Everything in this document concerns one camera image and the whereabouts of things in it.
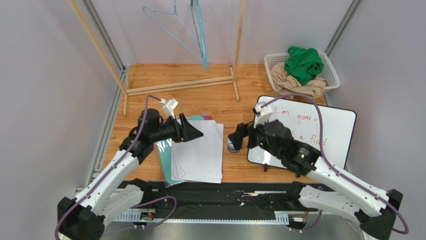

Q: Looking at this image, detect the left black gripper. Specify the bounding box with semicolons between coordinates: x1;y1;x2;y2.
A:
150;113;204;143

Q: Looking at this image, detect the beige t shirt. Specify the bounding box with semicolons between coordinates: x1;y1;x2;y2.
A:
270;62;330;99

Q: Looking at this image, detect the blue wire hanger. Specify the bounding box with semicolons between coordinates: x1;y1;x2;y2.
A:
142;0;211;68

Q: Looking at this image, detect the light blue hanger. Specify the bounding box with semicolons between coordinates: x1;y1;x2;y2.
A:
190;0;208;70

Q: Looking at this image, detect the green t shirt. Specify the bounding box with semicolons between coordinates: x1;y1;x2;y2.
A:
284;46;324;86

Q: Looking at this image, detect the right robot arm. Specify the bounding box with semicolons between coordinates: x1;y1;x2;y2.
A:
228;120;403;240

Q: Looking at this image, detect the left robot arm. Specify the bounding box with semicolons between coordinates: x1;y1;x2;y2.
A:
54;108;204;240

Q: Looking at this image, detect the small round tin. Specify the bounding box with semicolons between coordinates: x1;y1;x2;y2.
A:
227;138;240;154

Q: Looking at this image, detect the red booklet under folder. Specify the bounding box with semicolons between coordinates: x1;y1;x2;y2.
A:
201;115;214;121

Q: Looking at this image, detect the white paper stack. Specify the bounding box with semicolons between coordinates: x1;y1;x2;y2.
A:
171;120;224;184

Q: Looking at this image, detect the teal plastic folder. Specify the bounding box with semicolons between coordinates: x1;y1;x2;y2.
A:
155;115;206;186

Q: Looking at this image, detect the white whiteboard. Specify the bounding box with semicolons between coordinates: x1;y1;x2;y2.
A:
246;95;357;172

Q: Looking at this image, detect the white plastic basket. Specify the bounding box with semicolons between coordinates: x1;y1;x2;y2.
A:
263;50;341;97

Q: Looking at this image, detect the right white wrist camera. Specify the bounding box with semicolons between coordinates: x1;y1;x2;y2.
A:
253;101;274;128

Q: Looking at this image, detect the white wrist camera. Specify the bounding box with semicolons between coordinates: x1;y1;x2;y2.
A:
159;98;179;119
253;101;274;128

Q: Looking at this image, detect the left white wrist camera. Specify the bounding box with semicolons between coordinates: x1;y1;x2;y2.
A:
159;98;179;119

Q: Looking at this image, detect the wooden clothes rack frame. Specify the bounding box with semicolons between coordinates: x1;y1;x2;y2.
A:
68;0;247;116

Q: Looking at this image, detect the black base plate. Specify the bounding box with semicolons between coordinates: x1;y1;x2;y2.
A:
142;182;308;220

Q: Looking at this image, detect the aluminium frame rail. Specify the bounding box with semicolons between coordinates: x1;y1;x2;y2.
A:
59;0;380;240

